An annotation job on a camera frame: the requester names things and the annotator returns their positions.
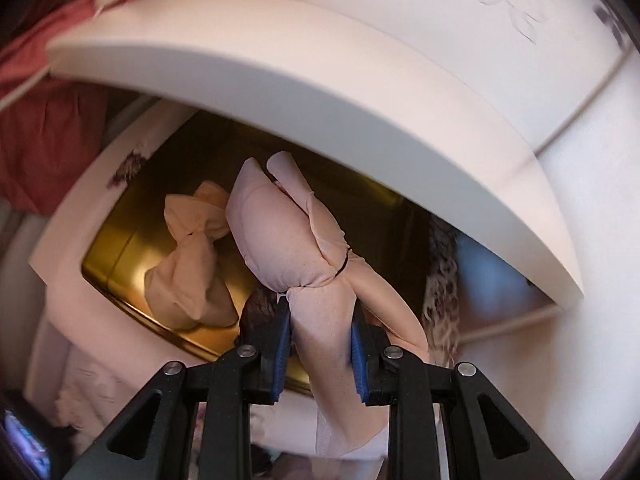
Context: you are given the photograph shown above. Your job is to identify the red blanket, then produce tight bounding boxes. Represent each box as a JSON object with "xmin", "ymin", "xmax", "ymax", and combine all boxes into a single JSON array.
[{"xmin": 0, "ymin": 0, "xmax": 151, "ymax": 216}]

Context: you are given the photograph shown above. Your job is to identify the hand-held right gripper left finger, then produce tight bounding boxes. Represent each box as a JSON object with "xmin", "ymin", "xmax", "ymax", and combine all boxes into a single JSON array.
[{"xmin": 75, "ymin": 297, "xmax": 293, "ymax": 480}]

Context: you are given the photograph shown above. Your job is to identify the dark brown sock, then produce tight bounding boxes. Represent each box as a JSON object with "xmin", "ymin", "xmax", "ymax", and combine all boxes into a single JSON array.
[{"xmin": 240, "ymin": 287, "xmax": 281, "ymax": 348}]

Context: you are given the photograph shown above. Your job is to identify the beige knotted stocking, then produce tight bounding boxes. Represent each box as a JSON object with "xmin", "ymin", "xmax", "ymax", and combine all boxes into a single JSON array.
[{"xmin": 145, "ymin": 182, "xmax": 240, "ymax": 331}]

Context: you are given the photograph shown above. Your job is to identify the pink knotted stocking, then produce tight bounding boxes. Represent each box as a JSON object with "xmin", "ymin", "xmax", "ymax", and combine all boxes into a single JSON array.
[{"xmin": 225, "ymin": 151, "xmax": 431, "ymax": 461}]

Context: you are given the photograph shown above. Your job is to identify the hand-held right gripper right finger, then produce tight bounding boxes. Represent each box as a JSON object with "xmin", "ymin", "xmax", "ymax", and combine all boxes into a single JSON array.
[{"xmin": 350, "ymin": 305, "xmax": 571, "ymax": 480}]

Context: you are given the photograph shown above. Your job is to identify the dark blurred object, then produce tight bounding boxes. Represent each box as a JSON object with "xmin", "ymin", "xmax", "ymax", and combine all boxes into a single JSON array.
[{"xmin": 0, "ymin": 395, "xmax": 68, "ymax": 480}]

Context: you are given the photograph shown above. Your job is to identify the white nightstand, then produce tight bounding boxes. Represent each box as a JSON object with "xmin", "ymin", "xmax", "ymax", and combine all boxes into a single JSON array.
[{"xmin": 45, "ymin": 0, "xmax": 586, "ymax": 311}]

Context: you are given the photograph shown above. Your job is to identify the grey-front drawer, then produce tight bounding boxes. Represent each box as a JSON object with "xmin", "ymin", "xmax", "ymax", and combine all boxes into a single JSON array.
[{"xmin": 25, "ymin": 100, "xmax": 566, "ymax": 461}]

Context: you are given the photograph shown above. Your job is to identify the white cord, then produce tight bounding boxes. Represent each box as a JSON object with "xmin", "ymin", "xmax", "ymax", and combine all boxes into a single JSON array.
[{"xmin": 0, "ymin": 67, "xmax": 51, "ymax": 111}]

